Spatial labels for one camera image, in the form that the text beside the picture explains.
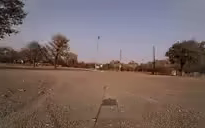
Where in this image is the bare branching tree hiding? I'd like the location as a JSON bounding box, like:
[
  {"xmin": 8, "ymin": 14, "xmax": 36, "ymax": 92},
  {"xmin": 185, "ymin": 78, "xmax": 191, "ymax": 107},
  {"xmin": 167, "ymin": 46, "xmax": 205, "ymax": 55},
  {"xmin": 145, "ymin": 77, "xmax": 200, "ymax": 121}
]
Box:
[{"xmin": 44, "ymin": 32, "xmax": 72, "ymax": 70}]

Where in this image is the tall light pole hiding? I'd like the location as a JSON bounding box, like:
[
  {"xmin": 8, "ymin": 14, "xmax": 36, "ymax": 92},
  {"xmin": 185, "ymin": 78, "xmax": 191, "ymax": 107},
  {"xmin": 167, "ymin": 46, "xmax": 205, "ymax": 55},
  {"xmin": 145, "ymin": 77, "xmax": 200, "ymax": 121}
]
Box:
[{"xmin": 95, "ymin": 35, "xmax": 102, "ymax": 70}]

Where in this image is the row of low buildings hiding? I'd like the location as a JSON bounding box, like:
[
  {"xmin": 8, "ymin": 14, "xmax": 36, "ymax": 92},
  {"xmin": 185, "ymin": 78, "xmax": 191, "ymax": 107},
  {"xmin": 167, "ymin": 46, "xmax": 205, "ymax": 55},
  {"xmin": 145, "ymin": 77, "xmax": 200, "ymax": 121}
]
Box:
[{"xmin": 84, "ymin": 58, "xmax": 205, "ymax": 77}]

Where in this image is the dark utility pole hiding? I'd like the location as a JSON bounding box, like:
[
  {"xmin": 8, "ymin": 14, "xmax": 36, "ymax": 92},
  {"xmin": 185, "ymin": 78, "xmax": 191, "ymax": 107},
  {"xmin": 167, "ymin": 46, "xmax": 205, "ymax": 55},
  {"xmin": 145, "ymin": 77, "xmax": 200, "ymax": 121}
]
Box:
[{"xmin": 151, "ymin": 45, "xmax": 157, "ymax": 75}]

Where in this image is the dark round tree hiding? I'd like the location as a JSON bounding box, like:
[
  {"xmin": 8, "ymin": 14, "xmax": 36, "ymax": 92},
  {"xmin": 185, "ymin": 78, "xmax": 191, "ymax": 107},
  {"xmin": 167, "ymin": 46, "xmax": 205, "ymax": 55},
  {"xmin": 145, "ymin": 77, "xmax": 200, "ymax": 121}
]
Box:
[{"xmin": 164, "ymin": 39, "xmax": 205, "ymax": 77}]

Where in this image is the dark overhanging tree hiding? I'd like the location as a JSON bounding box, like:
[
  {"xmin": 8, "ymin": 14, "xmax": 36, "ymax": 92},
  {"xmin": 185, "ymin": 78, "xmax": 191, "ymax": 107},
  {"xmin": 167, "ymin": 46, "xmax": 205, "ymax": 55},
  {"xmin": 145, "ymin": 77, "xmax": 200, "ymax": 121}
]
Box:
[{"xmin": 0, "ymin": 0, "xmax": 28, "ymax": 43}]

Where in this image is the brown dirt ground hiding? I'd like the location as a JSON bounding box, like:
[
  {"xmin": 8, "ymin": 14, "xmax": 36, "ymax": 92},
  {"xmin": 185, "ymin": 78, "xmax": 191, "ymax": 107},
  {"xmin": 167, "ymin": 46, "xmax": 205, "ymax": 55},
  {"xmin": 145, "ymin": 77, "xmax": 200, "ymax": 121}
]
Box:
[{"xmin": 0, "ymin": 63, "xmax": 205, "ymax": 128}]

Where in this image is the distant row of trees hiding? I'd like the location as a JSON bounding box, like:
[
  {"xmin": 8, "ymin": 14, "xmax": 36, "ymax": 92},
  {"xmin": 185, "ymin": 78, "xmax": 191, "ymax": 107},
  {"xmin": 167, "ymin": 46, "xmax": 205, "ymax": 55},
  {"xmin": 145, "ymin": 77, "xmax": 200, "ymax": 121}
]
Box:
[{"xmin": 0, "ymin": 40, "xmax": 79, "ymax": 68}]

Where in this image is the short utility pole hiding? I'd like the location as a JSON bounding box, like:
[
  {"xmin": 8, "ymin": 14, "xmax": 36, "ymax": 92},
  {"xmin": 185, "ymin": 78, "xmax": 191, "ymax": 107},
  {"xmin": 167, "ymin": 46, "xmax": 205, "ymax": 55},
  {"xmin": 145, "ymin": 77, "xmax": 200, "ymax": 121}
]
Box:
[{"xmin": 118, "ymin": 48, "xmax": 123, "ymax": 72}]

